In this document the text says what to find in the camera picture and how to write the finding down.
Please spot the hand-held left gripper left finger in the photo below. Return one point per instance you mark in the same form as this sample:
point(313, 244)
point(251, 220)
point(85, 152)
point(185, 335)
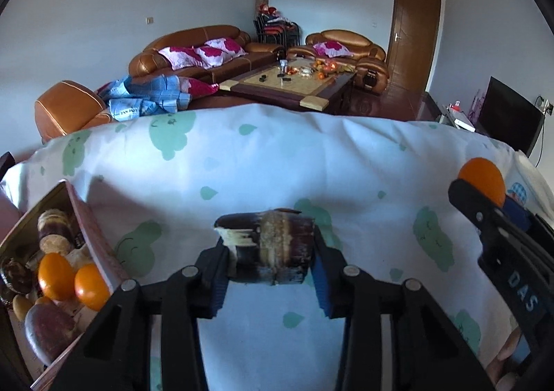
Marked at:
point(218, 287)

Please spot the sugarcane piece with pale end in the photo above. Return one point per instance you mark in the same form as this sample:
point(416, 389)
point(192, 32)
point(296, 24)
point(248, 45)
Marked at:
point(54, 226)

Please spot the person's right hand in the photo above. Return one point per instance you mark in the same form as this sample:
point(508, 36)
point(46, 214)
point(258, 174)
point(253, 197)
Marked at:
point(504, 356)

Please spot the dark brown water chestnut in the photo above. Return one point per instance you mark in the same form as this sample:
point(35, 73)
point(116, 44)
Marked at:
point(16, 279)

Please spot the red cloth pile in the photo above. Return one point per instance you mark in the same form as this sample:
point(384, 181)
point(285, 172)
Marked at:
point(270, 10)

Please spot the white box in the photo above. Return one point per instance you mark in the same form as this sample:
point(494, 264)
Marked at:
point(458, 119)

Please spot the small brown kiwi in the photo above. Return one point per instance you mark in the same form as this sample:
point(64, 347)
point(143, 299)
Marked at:
point(77, 260)

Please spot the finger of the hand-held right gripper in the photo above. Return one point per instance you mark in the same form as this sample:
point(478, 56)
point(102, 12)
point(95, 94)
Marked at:
point(471, 200)
point(517, 211)

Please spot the black television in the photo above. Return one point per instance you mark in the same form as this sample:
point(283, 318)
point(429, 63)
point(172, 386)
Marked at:
point(506, 114)

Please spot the long brown leather sofa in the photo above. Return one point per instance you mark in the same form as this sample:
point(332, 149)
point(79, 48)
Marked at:
point(194, 34)

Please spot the pink floral pillow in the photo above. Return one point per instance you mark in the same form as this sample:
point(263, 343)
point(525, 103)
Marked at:
point(331, 48)
point(199, 86)
point(179, 57)
point(223, 50)

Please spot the small yellow loquat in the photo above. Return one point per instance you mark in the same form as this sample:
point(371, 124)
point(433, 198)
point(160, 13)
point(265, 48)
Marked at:
point(21, 307)

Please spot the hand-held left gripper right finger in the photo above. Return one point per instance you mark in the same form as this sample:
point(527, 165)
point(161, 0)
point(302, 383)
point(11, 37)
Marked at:
point(324, 287)

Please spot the white cartoon print mug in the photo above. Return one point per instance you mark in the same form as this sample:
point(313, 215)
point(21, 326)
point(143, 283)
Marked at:
point(530, 179)

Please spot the stacked black chairs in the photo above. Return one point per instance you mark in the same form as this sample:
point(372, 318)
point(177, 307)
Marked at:
point(277, 34)

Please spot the white cloud print tablecloth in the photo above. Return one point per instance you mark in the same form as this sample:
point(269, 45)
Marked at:
point(281, 166)

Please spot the chocolate cake slice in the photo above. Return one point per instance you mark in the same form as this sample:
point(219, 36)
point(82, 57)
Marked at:
point(268, 244)

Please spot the brown leather chaise sofa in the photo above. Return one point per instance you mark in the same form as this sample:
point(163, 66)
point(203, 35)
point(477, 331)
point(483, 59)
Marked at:
point(65, 107)

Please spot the pile of tangerines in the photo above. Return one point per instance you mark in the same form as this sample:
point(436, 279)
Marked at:
point(322, 67)

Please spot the brown leather armchair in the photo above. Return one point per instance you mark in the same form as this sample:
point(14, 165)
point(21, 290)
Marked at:
point(342, 36)

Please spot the brown wooden door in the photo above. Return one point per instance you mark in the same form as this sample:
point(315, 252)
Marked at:
point(413, 36)

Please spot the blue clothes pile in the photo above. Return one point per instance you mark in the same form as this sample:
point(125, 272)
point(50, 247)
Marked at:
point(147, 92)

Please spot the small oval orange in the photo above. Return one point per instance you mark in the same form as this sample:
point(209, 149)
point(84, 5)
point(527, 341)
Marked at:
point(55, 277)

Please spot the wooden coffee table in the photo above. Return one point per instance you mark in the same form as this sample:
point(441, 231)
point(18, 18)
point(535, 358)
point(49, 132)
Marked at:
point(277, 87)

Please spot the glass jar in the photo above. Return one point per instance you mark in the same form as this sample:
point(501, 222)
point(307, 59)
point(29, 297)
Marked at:
point(282, 67)

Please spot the pink tin box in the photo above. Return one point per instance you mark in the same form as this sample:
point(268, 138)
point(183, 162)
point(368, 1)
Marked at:
point(97, 244)

